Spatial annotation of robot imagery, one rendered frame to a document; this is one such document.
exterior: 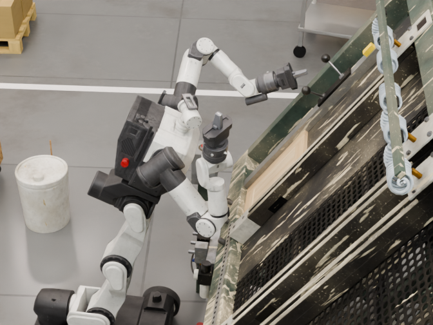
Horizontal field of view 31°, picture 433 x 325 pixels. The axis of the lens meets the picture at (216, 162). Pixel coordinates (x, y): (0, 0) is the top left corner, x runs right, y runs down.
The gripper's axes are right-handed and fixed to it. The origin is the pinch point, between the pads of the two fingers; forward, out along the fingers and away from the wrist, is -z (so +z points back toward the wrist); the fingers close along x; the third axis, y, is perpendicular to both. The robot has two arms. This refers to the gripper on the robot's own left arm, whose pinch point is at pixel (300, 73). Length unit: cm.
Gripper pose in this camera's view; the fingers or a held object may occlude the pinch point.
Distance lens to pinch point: 330.4
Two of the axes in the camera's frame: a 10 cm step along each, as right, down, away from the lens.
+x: 3.7, 7.9, 4.9
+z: -9.2, 2.4, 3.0
